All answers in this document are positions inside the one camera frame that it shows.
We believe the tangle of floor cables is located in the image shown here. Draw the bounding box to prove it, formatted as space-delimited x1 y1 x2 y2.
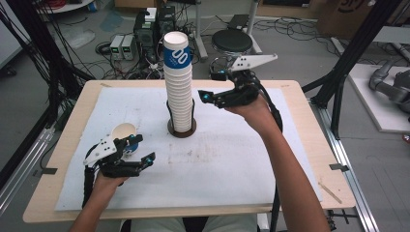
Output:
254 14 325 44

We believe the dark wooden cup holder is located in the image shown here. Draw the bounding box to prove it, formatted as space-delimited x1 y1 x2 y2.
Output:
166 99 197 139

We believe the large brown cardboard box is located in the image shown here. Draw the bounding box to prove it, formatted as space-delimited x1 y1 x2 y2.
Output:
317 0 379 40

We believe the stack of white paper cups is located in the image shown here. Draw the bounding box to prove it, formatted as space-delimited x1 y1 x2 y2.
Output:
162 31 193 133

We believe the black round stool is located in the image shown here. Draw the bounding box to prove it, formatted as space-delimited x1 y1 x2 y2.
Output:
211 28 254 54

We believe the aluminium rail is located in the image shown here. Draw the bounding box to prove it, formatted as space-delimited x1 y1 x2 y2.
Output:
0 127 56 216
308 100 380 232

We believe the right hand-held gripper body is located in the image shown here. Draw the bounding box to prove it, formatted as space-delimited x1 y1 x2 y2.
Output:
214 53 278 109

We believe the person's right hand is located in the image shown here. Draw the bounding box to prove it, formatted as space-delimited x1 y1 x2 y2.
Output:
224 95 281 138

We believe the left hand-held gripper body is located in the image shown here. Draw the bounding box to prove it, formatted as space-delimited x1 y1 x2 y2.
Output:
83 134 140 179

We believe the black computer tower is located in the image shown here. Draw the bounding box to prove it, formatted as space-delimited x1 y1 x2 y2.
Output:
133 11 159 49
158 5 177 37

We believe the small white box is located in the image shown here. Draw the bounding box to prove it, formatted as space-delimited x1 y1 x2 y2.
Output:
144 7 158 23

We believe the thin wooden stick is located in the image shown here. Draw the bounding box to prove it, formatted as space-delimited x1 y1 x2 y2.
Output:
318 182 343 205

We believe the white platform board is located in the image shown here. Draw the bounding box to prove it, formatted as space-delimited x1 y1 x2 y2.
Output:
347 62 410 133

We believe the white table mat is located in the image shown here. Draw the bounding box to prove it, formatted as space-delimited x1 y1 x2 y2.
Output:
54 86 323 212

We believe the grey bench power supply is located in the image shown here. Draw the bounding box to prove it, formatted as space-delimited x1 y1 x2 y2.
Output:
121 34 137 61
109 34 125 61

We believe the black tape piece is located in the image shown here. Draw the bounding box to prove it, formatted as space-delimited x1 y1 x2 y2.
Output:
329 163 350 173
32 167 58 177

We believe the black metal frame post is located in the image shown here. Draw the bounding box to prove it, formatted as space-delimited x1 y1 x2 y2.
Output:
301 0 404 140

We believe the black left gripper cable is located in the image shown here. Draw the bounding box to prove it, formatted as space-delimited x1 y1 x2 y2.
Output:
81 164 97 208

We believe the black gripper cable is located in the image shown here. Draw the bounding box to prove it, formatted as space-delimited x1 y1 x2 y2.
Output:
81 164 97 208
257 81 284 232

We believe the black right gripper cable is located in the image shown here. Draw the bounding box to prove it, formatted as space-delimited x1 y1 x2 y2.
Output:
257 81 284 232

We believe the person's left hand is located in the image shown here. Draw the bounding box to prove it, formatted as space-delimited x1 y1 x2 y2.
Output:
93 171 130 191

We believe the blue label paper cup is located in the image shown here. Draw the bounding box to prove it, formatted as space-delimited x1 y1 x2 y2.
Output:
111 122 139 156

